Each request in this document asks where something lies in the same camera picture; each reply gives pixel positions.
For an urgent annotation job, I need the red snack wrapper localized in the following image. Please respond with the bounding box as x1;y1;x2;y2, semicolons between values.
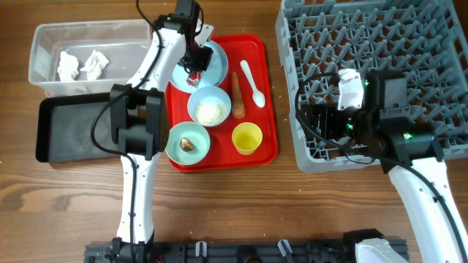
186;71;202;87

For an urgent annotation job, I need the light blue bowl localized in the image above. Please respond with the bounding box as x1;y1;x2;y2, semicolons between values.
187;86;231;127

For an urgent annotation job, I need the white rice pile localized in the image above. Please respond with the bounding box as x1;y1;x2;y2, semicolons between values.
194;99;227;126

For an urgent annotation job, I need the orange carrot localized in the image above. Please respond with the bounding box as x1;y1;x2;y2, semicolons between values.
231;72;246;118

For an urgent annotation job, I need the yellow plastic cup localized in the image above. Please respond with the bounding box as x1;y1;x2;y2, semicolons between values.
232;122;263;155

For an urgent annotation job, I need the mint green bowl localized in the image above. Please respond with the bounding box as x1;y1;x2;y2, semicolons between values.
165;121;211;166

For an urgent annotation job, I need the brown food scrap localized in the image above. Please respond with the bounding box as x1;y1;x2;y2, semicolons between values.
180;137;195;152

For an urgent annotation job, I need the white tissue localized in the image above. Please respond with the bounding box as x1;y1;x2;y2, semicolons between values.
80;50;110;81
57;51;79;82

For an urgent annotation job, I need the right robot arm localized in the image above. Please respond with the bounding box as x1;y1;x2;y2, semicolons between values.
293;69;467;262

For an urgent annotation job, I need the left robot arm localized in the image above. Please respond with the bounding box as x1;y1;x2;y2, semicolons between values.
85;0;214;262

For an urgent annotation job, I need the grey dishwasher rack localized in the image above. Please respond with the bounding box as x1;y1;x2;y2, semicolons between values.
275;0;467;159

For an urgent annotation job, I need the black waste tray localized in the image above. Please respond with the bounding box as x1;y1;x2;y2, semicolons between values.
35;93;114;163

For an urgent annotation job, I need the light blue plate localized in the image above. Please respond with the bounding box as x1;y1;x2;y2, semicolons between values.
170;41;228;94

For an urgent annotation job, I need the white plastic spoon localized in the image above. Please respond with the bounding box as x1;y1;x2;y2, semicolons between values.
240;60;266;108

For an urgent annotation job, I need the red plastic tray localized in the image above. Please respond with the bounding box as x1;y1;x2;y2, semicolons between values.
169;34;278;172

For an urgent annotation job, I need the clear plastic bin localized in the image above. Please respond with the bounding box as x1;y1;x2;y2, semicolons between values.
29;19;151;97

